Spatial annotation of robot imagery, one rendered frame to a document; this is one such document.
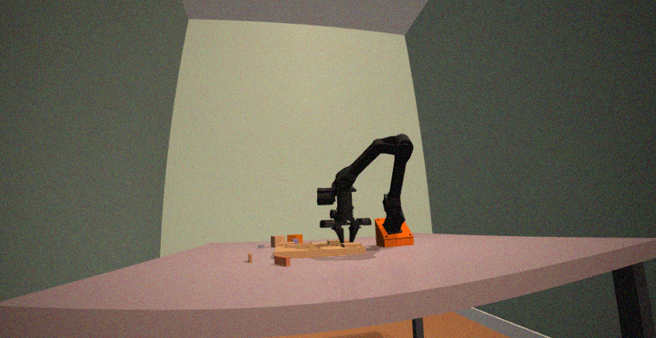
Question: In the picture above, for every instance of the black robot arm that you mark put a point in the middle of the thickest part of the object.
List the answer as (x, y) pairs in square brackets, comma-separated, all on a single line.
[(342, 187)]

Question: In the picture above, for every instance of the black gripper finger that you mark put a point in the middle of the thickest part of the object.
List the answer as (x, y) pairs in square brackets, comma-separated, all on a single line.
[(340, 234), (353, 232)]

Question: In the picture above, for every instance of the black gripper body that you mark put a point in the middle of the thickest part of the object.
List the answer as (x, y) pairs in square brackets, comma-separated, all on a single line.
[(345, 213)]

